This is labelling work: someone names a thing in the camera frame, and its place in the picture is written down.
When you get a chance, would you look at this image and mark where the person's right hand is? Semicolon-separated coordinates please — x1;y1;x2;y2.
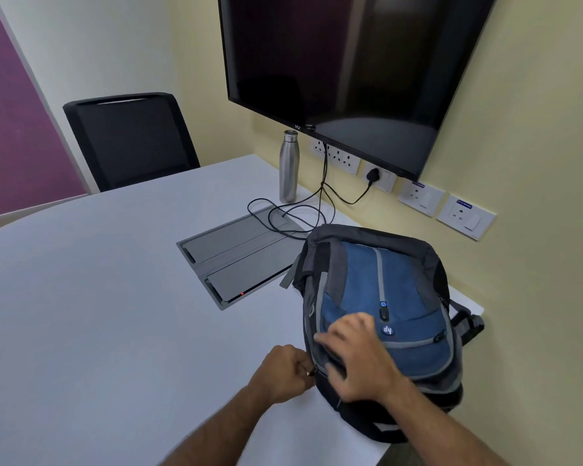
314;313;404;406

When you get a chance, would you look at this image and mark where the person's left hand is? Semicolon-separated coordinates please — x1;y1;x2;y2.
247;344;317;406

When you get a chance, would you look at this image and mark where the black grey backpack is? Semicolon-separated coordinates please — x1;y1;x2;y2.
279;224;485;445

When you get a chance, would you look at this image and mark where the person's right forearm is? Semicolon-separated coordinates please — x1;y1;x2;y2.
376;378;511;466

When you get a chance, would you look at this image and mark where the person's left forearm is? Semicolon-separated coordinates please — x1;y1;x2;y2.
157;388;275;466

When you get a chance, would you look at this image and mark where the white socket plate blue label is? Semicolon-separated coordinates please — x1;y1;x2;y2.
436;194;497;241
397;177;446;218

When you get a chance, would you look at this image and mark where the steel water bottle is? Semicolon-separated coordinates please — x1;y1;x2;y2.
278;129;300;205

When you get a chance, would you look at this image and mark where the black mesh back chair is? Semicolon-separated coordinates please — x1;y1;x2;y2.
62;92;201;194

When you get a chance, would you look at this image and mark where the black television screen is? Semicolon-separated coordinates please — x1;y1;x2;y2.
217;0;499;182

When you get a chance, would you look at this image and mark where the grey table cable box lid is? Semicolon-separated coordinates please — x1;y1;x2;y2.
176;204;312;311

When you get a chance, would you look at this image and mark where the white wall switch plate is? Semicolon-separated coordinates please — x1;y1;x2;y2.
361;162;398;194

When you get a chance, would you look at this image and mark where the black coiled cable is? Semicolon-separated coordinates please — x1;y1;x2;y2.
246;142;329;238

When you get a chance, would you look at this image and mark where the black power cable with plug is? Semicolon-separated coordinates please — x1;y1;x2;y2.
323;168;381;206

